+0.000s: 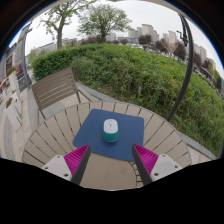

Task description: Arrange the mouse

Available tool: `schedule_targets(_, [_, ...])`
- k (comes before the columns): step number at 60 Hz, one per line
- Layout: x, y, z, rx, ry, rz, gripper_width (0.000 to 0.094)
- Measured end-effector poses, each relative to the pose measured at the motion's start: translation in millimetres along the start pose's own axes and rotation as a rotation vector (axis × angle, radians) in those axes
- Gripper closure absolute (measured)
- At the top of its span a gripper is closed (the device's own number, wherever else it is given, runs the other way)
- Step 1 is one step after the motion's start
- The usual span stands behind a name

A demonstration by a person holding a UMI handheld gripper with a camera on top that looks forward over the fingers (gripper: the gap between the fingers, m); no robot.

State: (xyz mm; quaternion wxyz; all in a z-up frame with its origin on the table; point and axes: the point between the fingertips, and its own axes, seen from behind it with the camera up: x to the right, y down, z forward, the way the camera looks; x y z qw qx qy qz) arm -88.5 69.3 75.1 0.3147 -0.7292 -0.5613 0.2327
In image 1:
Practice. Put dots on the dark curved umbrella pole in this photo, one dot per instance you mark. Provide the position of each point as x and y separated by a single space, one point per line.
190 66

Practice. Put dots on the sparse-leaved tree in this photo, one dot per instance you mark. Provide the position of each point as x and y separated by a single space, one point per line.
60 36

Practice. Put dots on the green hedge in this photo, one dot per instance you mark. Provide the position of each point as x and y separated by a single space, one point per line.
133 73

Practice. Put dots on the blue rectangular mouse pad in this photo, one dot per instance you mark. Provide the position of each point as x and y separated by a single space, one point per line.
90 133

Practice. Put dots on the white planter box with flowers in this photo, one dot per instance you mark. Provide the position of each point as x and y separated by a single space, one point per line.
12 115

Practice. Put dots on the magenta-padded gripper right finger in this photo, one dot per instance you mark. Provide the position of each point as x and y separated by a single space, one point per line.
146 158

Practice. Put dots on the white and teal computer mouse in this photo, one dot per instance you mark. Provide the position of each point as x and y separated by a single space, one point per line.
110 128

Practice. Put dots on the bushy round-crowned tree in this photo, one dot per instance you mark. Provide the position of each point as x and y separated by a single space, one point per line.
103 21

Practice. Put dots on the tall dark sign pillar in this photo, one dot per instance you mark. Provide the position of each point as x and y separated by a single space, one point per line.
23 60

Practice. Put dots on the grey slatted outdoor chair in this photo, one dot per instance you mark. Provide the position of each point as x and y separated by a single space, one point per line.
53 88

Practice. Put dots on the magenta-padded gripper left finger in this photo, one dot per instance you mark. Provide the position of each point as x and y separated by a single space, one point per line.
77 158

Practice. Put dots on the group of high-rise buildings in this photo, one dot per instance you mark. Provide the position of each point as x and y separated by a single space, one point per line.
170 38

